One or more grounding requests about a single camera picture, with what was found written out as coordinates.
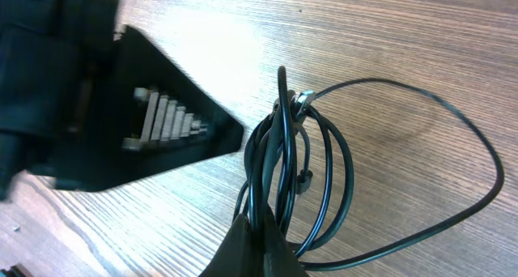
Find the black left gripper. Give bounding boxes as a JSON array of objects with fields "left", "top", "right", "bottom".
[{"left": 1, "top": 0, "right": 119, "bottom": 199}]

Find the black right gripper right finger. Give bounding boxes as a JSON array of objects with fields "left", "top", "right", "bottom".
[{"left": 263, "top": 207, "right": 309, "bottom": 277}]

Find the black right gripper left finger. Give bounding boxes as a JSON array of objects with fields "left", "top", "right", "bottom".
[{"left": 199, "top": 215, "right": 262, "bottom": 277}]

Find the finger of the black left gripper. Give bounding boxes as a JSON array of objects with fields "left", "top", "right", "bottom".
[{"left": 30, "top": 26, "right": 244, "bottom": 192}]

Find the black usb cable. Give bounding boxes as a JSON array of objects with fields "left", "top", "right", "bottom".
[
  {"left": 273, "top": 88, "right": 316, "bottom": 237},
  {"left": 232, "top": 65, "right": 506, "bottom": 273}
]

